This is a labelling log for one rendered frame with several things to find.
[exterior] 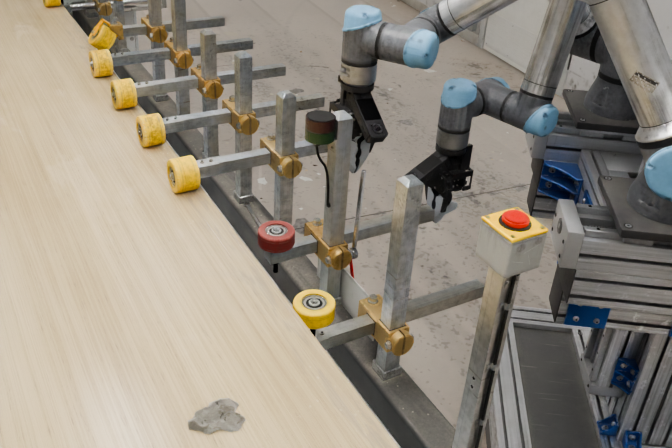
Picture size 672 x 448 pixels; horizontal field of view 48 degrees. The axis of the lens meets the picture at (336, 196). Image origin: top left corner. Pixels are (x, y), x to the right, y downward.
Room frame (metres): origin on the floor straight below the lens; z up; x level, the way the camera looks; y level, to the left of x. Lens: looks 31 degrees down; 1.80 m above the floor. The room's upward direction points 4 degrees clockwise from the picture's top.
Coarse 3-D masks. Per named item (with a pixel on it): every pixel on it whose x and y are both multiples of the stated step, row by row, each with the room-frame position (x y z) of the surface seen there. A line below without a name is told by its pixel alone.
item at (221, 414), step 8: (216, 400) 0.84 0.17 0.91; (224, 400) 0.83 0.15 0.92; (232, 400) 0.84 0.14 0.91; (208, 408) 0.81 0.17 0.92; (216, 408) 0.82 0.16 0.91; (224, 408) 0.83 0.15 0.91; (232, 408) 0.83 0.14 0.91; (200, 416) 0.80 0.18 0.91; (208, 416) 0.80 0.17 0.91; (216, 416) 0.81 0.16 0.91; (224, 416) 0.80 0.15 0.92; (232, 416) 0.80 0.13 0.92; (240, 416) 0.81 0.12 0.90; (192, 424) 0.79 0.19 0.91; (200, 424) 0.79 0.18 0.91; (208, 424) 0.79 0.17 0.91; (216, 424) 0.79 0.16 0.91; (224, 424) 0.79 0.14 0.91; (232, 424) 0.80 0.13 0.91; (240, 424) 0.80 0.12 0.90; (208, 432) 0.78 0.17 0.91
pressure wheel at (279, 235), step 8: (264, 224) 1.35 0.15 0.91; (272, 224) 1.36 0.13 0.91; (280, 224) 1.36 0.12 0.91; (288, 224) 1.36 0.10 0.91; (264, 232) 1.32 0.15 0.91; (272, 232) 1.33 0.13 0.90; (280, 232) 1.33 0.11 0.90; (288, 232) 1.33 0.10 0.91; (264, 240) 1.30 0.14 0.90; (272, 240) 1.30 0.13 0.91; (280, 240) 1.30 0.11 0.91; (288, 240) 1.31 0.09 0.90; (264, 248) 1.30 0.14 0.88; (272, 248) 1.30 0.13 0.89; (280, 248) 1.30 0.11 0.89; (288, 248) 1.31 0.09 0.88
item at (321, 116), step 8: (312, 112) 1.35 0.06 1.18; (320, 112) 1.36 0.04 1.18; (328, 112) 1.36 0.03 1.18; (312, 120) 1.32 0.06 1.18; (320, 120) 1.32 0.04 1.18; (328, 120) 1.32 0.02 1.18; (328, 144) 1.36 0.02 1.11; (320, 160) 1.34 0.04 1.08; (328, 176) 1.35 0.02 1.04; (328, 184) 1.35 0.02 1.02; (328, 192) 1.35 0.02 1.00; (328, 200) 1.35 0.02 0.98
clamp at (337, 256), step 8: (312, 224) 1.42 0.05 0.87; (304, 232) 1.43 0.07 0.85; (312, 232) 1.39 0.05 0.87; (320, 232) 1.39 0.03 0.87; (320, 240) 1.36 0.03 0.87; (344, 240) 1.37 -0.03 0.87; (320, 248) 1.36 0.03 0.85; (328, 248) 1.33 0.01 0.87; (336, 248) 1.34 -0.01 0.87; (344, 248) 1.34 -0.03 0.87; (320, 256) 1.36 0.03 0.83; (328, 256) 1.33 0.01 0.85; (336, 256) 1.32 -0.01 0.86; (344, 256) 1.33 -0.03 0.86; (328, 264) 1.33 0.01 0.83; (336, 264) 1.32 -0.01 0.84; (344, 264) 1.33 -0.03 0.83
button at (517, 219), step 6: (510, 210) 0.94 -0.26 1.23; (516, 210) 0.94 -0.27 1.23; (504, 216) 0.93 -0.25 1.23; (510, 216) 0.93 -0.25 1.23; (516, 216) 0.93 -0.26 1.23; (522, 216) 0.93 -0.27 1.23; (504, 222) 0.92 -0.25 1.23; (510, 222) 0.91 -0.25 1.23; (516, 222) 0.91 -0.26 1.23; (522, 222) 0.91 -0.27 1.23; (528, 222) 0.92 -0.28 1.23
